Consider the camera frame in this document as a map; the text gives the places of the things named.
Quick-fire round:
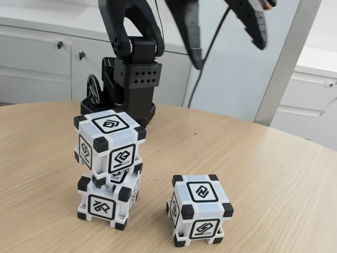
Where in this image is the white cube with nested-squares symbol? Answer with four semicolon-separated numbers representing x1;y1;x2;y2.
73;110;147;177

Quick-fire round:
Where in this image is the white cube with N symbol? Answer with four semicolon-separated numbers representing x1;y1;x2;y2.
165;173;234;240

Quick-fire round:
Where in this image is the white drawer cabinet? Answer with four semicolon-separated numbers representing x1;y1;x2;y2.
271;46;337;151

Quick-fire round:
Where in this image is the black round clamp knob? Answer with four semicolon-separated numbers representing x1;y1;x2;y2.
86;74;102;106

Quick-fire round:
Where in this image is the white low cabinet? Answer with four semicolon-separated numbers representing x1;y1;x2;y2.
0;14;196;108

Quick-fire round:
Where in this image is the white cube with blue inside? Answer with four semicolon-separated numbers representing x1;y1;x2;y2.
77;168;144;230

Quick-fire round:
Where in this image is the grey metal post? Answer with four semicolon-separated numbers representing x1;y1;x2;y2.
253;0;324;128

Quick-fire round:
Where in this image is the black camera cable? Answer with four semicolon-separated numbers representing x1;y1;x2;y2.
187;0;230;109

